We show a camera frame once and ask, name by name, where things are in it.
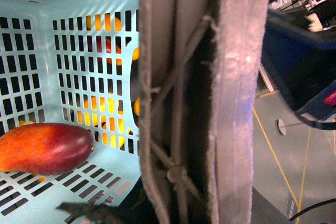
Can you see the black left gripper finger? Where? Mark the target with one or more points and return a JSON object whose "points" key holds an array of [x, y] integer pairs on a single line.
{"points": [[94, 213]]}

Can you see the red yellow mango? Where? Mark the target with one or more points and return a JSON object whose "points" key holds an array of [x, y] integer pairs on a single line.
{"points": [[45, 148]]}

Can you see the light blue plastic basket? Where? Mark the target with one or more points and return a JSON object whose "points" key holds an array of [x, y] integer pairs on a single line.
{"points": [[70, 61]]}

